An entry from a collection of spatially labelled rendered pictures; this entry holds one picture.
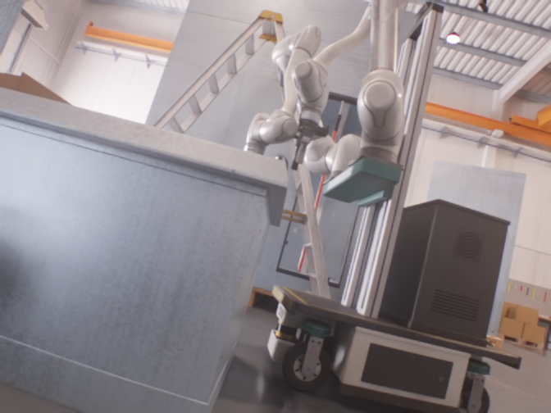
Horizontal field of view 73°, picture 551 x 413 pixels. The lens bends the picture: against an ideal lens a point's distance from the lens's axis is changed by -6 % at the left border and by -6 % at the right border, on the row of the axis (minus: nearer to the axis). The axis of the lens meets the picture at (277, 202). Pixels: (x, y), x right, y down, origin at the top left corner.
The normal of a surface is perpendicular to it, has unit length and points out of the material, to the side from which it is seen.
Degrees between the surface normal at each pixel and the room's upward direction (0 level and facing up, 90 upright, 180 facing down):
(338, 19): 90
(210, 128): 90
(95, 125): 68
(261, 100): 90
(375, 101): 95
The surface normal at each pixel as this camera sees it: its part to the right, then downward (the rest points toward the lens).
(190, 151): 0.11, -0.50
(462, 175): -0.37, -0.24
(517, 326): 0.02, -0.14
